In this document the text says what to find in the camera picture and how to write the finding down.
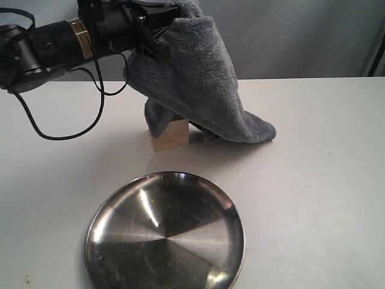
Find light wooden cube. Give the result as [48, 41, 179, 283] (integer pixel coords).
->
[152, 117, 189, 151]

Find round stainless steel plate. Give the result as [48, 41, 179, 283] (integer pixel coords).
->
[84, 172, 245, 288]

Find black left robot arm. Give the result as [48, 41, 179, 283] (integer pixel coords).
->
[1, 1, 180, 93]

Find grey terry towel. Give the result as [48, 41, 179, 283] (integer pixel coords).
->
[126, 1, 276, 144]

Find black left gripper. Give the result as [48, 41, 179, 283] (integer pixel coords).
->
[76, 1, 180, 63]

